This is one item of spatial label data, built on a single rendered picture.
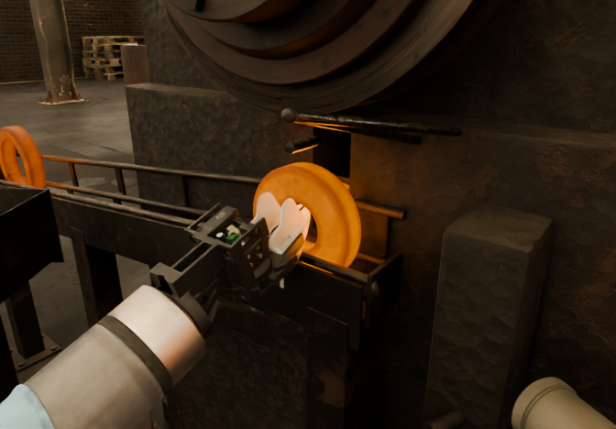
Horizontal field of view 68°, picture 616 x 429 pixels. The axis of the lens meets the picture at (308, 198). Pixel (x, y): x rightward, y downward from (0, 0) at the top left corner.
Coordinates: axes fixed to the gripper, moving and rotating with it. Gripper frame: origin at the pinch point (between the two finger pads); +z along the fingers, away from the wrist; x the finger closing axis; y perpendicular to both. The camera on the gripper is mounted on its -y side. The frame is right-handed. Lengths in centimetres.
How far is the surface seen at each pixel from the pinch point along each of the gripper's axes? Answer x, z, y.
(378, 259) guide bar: -9.6, 1.5, -5.0
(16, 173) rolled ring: 95, -3, -12
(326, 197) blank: -4.7, 0.1, 4.1
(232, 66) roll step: 5.6, 0.6, 19.1
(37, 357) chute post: 105, -24, -70
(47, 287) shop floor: 147, -4, -77
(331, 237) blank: -5.4, -1.4, -0.6
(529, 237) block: -26.5, 0.1, 5.5
